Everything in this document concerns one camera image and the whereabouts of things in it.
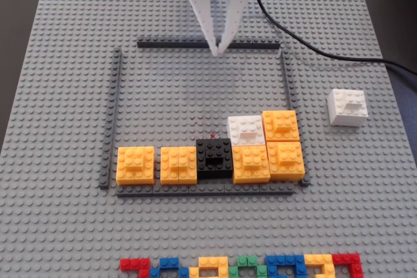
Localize white lego cube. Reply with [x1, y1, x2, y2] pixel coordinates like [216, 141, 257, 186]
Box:
[227, 115, 265, 147]
[326, 88, 369, 127]

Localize orange lego cube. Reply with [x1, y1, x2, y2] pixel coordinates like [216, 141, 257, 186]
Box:
[266, 141, 306, 182]
[116, 146, 156, 187]
[160, 146, 198, 186]
[231, 145, 271, 184]
[262, 110, 300, 144]

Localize black lego cube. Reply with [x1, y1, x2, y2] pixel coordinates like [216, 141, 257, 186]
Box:
[195, 138, 234, 180]

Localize grey lego baseplate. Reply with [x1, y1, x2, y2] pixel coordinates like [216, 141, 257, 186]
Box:
[0, 0, 417, 278]

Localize green lego brick letter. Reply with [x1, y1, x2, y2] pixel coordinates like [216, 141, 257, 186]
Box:
[227, 255, 268, 278]

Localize yellow lego brick letter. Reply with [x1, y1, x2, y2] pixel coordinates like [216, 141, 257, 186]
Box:
[188, 256, 229, 278]
[304, 253, 336, 278]

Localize blue lego brick letter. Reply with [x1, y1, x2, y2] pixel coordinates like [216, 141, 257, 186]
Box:
[265, 254, 307, 278]
[149, 257, 190, 278]

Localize red lego brick letter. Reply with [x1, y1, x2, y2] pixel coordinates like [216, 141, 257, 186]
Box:
[119, 257, 151, 278]
[331, 253, 364, 278]

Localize dark grey lego wall strip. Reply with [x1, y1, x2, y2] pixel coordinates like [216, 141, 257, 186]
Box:
[136, 36, 281, 49]
[115, 182, 294, 198]
[279, 49, 310, 188]
[98, 47, 123, 190]

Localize black cable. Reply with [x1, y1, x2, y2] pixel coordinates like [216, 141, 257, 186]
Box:
[252, 0, 417, 79]

